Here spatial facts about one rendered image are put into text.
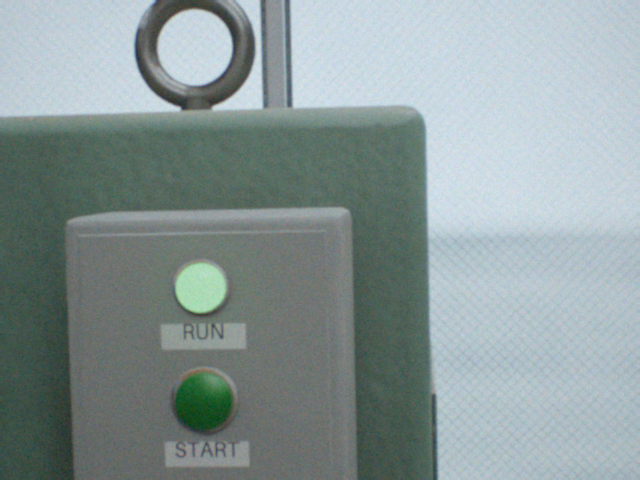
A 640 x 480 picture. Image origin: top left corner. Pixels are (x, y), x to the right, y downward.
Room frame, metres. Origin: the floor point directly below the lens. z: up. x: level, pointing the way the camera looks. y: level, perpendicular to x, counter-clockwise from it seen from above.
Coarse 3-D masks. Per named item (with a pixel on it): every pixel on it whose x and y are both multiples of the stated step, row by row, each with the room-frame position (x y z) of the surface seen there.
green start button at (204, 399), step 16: (192, 368) 0.44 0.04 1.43; (208, 368) 0.44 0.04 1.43; (176, 384) 0.44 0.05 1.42; (192, 384) 0.44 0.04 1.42; (208, 384) 0.44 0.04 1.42; (224, 384) 0.44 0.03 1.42; (176, 400) 0.44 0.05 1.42; (192, 400) 0.44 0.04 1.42; (208, 400) 0.44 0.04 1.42; (224, 400) 0.44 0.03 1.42; (176, 416) 0.44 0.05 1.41; (192, 416) 0.44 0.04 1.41; (208, 416) 0.44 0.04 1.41; (224, 416) 0.44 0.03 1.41; (208, 432) 0.44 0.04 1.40
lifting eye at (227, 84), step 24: (168, 0) 0.61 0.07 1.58; (192, 0) 0.61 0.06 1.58; (216, 0) 0.61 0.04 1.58; (144, 24) 0.61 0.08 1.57; (240, 24) 0.61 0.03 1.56; (144, 48) 0.61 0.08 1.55; (240, 48) 0.61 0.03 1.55; (144, 72) 0.61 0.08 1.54; (240, 72) 0.61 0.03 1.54; (168, 96) 0.61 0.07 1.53; (192, 96) 0.61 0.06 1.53; (216, 96) 0.61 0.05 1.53
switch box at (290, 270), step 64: (128, 256) 0.44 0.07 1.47; (192, 256) 0.44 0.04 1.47; (256, 256) 0.44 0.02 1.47; (320, 256) 0.44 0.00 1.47; (128, 320) 0.44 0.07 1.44; (192, 320) 0.44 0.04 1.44; (256, 320) 0.44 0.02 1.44; (320, 320) 0.44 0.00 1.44; (128, 384) 0.45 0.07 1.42; (256, 384) 0.44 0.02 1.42; (320, 384) 0.44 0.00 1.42; (128, 448) 0.45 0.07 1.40; (256, 448) 0.44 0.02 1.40; (320, 448) 0.44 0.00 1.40
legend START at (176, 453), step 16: (176, 448) 0.44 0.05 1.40; (192, 448) 0.44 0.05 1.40; (208, 448) 0.44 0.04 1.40; (224, 448) 0.44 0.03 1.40; (240, 448) 0.44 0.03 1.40; (176, 464) 0.44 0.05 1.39; (192, 464) 0.44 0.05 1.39; (208, 464) 0.44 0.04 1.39; (224, 464) 0.44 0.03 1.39; (240, 464) 0.44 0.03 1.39
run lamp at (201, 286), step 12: (192, 264) 0.44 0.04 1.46; (204, 264) 0.44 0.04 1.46; (216, 264) 0.44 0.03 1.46; (180, 276) 0.44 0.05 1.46; (192, 276) 0.44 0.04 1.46; (204, 276) 0.44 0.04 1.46; (216, 276) 0.44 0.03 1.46; (180, 288) 0.44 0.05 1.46; (192, 288) 0.44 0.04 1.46; (204, 288) 0.44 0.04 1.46; (216, 288) 0.44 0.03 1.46; (228, 288) 0.44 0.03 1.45; (180, 300) 0.44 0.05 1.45; (192, 300) 0.44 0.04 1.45; (204, 300) 0.44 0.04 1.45; (216, 300) 0.44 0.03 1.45; (192, 312) 0.44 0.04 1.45; (204, 312) 0.44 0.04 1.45
